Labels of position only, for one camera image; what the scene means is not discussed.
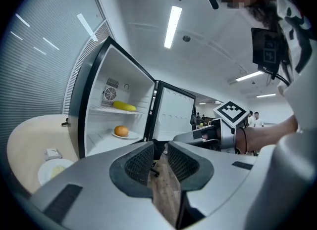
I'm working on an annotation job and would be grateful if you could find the orange fruit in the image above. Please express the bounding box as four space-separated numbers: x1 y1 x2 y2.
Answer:
114 125 129 137

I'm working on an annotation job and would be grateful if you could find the black tablet cable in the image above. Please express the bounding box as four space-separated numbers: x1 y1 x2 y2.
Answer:
271 72 291 86

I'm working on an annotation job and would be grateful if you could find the black chest-mounted tablet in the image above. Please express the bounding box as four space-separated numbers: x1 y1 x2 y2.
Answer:
251 27 280 73

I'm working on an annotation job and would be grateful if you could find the thin black wristband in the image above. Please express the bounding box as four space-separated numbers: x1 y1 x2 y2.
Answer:
239 127 248 154

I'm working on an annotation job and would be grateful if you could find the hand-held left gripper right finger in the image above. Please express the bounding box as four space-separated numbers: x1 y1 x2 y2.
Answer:
167 140 259 230

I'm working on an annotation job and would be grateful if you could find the black mini fridge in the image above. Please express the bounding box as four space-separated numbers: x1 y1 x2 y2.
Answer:
67 36 196 160

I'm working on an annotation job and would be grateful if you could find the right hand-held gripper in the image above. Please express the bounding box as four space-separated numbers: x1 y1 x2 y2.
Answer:
172 101 250 154

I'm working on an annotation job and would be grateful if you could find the black chair with star base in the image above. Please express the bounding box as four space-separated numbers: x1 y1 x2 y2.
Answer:
150 142 169 178

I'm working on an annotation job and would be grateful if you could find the white plastic grid rack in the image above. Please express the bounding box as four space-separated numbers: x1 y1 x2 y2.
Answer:
89 105 143 116

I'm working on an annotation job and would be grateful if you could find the white plate with yellow food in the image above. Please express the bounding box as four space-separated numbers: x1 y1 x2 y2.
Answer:
38 158 75 186

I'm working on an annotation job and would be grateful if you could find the yellow corn cob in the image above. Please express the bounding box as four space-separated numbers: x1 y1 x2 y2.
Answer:
113 100 137 112

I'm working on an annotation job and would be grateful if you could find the small white box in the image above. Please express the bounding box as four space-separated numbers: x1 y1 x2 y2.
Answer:
45 148 62 162

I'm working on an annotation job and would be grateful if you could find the person's white printed t-shirt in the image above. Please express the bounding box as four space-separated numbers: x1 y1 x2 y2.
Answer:
274 0 317 136

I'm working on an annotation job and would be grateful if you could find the person's right forearm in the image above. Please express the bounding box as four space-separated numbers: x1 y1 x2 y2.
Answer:
236 115 298 154

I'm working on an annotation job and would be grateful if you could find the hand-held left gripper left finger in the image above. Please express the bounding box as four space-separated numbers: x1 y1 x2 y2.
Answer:
29 141 179 230

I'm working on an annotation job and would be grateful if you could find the pale yellow food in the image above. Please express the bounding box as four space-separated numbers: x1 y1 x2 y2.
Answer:
51 166 66 178

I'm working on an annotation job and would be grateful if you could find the white fan vent cover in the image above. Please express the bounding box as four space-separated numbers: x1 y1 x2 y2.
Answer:
103 77 119 101

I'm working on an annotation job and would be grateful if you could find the plain white plate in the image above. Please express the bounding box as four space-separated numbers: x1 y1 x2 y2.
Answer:
111 130 139 140

